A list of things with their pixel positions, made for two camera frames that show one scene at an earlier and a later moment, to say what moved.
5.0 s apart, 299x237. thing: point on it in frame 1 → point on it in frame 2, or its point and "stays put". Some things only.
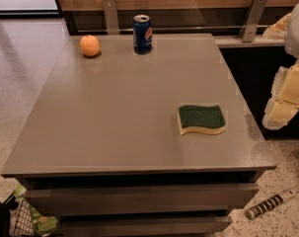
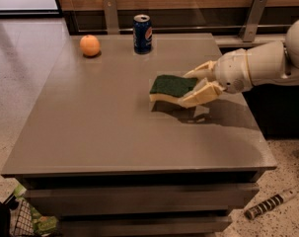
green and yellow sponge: x=208 y=118 → x=167 y=88
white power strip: x=261 y=208 stays put
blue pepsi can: x=142 y=34 stays put
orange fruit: x=90 y=45 stays put
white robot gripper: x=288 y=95 → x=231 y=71
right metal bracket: x=249 y=30 stays put
